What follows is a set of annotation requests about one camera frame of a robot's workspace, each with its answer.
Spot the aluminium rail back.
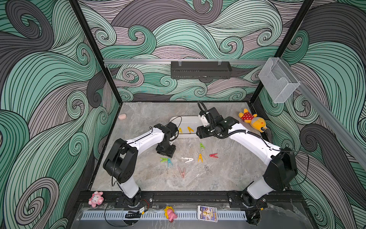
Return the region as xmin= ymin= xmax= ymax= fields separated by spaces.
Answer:
xmin=103 ymin=58 xmax=267 ymax=65

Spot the black wall tray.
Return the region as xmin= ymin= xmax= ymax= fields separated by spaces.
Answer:
xmin=171 ymin=62 xmax=233 ymax=80

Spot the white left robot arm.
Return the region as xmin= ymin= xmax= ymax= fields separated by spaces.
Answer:
xmin=103 ymin=122 xmax=179 ymax=206

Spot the white plastic storage box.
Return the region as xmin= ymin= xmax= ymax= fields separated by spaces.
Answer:
xmin=170 ymin=116 xmax=203 ymax=138

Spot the aluminium rail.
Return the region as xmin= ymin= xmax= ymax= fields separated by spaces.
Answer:
xmin=285 ymin=63 xmax=366 ymax=168
xmin=103 ymin=58 xmax=267 ymax=65

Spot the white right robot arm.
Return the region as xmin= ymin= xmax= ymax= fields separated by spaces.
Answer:
xmin=196 ymin=102 xmax=298 ymax=207

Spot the red clothespin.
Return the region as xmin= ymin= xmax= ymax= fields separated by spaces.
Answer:
xmin=209 ymin=153 xmax=219 ymax=158

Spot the teal clothespin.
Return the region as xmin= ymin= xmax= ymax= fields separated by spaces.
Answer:
xmin=167 ymin=158 xmax=173 ymax=168

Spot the pink eraser blob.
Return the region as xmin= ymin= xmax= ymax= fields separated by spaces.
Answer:
xmin=118 ymin=114 xmax=127 ymax=120

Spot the grey clothespin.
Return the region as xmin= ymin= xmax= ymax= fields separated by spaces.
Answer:
xmin=205 ymin=165 xmax=212 ymax=175

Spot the pink clothespin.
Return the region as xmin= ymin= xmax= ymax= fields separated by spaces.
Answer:
xmin=177 ymin=166 xmax=185 ymax=179

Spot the yellow plush bear toy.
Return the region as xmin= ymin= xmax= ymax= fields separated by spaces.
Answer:
xmin=238 ymin=109 xmax=268 ymax=133

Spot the black corner frame post right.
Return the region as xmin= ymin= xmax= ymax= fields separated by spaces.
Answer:
xmin=249 ymin=0 xmax=315 ymax=104

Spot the white slotted cable duct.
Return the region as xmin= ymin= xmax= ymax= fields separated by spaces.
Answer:
xmin=81 ymin=210 xmax=247 ymax=221

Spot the playing card box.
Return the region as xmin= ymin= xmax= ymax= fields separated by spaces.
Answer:
xmin=197 ymin=205 xmax=218 ymax=222

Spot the orange clothespin centre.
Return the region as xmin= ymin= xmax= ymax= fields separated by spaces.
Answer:
xmin=197 ymin=154 xmax=203 ymax=163

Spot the clear plastic wall bin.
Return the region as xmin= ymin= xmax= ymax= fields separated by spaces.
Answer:
xmin=258 ymin=57 xmax=300 ymax=104

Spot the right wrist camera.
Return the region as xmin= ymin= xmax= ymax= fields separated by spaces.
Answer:
xmin=199 ymin=111 xmax=209 ymax=127

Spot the black corner frame post left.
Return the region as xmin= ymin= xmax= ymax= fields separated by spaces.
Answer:
xmin=69 ymin=0 xmax=123 ymax=106

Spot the aluminium rail right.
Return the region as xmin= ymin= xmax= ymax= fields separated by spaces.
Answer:
xmin=285 ymin=63 xmax=366 ymax=168

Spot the white clothespin centre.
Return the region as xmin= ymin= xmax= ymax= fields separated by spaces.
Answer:
xmin=181 ymin=157 xmax=194 ymax=163

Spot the pink yellow plush toy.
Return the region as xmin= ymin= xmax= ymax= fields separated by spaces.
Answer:
xmin=164 ymin=206 xmax=178 ymax=222

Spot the black corner frame post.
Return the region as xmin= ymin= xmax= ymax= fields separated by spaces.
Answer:
xmin=69 ymin=0 xmax=123 ymax=106
xmin=249 ymin=0 xmax=315 ymax=104

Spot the pink pig plush toy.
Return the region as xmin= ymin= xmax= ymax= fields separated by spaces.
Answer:
xmin=88 ymin=191 xmax=104 ymax=208

